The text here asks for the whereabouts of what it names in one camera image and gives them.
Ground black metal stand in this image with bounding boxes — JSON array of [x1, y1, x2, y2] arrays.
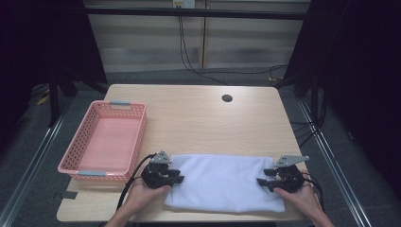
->
[[46, 70, 61, 128]]

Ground black floor cable yellow plug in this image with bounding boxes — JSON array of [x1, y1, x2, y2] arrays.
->
[[198, 63, 289, 84]]

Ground black hanging power cable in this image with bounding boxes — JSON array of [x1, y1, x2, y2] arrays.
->
[[177, 8, 229, 86]]

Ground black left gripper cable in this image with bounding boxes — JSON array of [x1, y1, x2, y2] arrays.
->
[[115, 152, 157, 212]]

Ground black curtain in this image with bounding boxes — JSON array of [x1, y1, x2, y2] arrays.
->
[[283, 0, 401, 202], [0, 0, 109, 140]]

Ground black tape strip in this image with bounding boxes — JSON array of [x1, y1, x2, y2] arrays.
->
[[52, 190, 78, 201]]

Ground person's left hand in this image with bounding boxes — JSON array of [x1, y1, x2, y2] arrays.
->
[[125, 179, 171, 213]]

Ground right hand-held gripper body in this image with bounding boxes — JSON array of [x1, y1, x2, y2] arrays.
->
[[268, 154, 311, 194]]

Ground person's right hand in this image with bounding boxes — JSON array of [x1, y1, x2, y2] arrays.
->
[[272, 171, 317, 217]]

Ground black horizontal metal bar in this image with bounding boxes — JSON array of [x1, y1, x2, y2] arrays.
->
[[84, 6, 309, 22]]

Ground silver floor rail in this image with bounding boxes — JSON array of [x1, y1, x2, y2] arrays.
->
[[297, 98, 374, 227], [0, 102, 73, 227]]

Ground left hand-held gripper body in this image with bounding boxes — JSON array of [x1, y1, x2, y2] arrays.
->
[[140, 149, 178, 190]]

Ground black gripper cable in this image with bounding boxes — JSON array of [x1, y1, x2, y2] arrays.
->
[[115, 152, 157, 212], [302, 172, 325, 212]]

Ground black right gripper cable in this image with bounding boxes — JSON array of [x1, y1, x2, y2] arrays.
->
[[302, 172, 325, 212]]

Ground yellow floor item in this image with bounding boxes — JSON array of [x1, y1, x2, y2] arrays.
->
[[35, 94, 50, 107]]

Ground black floor cables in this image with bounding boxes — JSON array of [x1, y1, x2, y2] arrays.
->
[[288, 103, 327, 148]]

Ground white towel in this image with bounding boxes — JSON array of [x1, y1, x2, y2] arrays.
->
[[163, 153, 287, 214]]

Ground white wall socket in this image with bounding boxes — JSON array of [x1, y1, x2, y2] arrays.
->
[[171, 0, 197, 9]]

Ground pink perforated plastic basket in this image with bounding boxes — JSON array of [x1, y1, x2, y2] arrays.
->
[[57, 99, 148, 183]]

